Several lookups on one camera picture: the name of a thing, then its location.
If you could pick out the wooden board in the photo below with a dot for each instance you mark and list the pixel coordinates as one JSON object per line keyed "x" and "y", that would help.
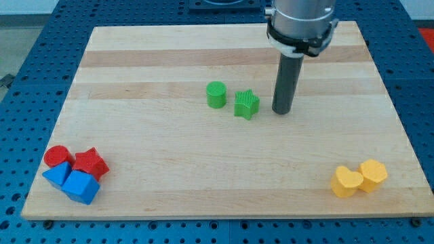
{"x": 139, "y": 97}

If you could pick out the blue cube block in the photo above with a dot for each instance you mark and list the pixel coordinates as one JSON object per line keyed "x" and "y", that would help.
{"x": 81, "y": 187}

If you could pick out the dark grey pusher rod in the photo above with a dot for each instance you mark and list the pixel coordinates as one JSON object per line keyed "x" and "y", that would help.
{"x": 286, "y": 82}

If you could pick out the red star block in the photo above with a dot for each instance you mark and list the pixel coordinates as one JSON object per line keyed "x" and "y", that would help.
{"x": 91, "y": 162}

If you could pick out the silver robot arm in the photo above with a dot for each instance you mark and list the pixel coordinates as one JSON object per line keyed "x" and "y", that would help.
{"x": 300, "y": 27}

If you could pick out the green cylinder block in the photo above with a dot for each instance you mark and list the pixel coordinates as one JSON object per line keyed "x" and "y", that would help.
{"x": 216, "y": 94}

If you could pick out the blue triangle block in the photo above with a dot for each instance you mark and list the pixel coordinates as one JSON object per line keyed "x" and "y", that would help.
{"x": 57, "y": 175}

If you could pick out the green star block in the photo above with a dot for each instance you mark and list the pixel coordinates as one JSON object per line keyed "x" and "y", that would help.
{"x": 246, "y": 104}

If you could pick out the yellow hexagon block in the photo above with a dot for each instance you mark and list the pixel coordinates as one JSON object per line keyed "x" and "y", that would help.
{"x": 374, "y": 174}

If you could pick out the yellow heart block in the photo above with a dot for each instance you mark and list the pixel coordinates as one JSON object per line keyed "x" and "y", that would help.
{"x": 344, "y": 182}

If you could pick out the red cylinder block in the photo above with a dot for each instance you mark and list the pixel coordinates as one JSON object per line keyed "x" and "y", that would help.
{"x": 58, "y": 154}

